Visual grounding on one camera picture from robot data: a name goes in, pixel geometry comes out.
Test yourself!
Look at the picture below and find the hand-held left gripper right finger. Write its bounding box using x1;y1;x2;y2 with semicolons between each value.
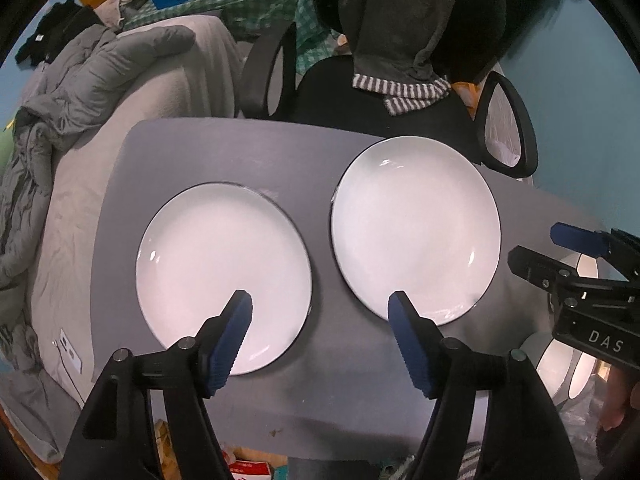
388;290;583;480

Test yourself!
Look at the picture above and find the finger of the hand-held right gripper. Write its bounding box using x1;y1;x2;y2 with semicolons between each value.
550;222;640;283
507;245;586;307

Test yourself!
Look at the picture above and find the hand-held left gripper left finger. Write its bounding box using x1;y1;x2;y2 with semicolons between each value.
60;289;253;480

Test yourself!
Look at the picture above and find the patterned bowl with black rim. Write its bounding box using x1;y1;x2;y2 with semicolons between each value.
520;331;601;402

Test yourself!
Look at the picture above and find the white plate with black rim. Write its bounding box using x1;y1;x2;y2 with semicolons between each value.
136;181;313;377
330;136;502;326

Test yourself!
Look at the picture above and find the person's right hand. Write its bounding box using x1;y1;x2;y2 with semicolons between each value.
598;362;640;433

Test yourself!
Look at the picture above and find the red box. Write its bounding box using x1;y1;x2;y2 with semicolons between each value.
220;446;275;480

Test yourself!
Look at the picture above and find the orange bag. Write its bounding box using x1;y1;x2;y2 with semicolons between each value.
451;80;483;120

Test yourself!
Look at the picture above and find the grey white striped cloth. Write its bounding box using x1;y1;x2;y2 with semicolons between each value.
352;73;452;116

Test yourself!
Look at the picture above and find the black office chair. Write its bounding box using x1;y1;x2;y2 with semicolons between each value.
240;0;539;181

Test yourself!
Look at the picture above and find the dark grey towel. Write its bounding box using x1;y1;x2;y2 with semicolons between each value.
317;0;507;83

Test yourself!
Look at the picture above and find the grey jacket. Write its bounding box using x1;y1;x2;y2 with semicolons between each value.
0;25;197;306

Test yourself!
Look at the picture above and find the green checkered tablecloth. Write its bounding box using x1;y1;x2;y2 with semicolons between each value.
122;0;351;77

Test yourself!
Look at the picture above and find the light grey garment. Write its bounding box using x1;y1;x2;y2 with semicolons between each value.
94;0;155;29

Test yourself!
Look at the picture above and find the black clothing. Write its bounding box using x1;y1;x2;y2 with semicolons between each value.
15;0;107;67

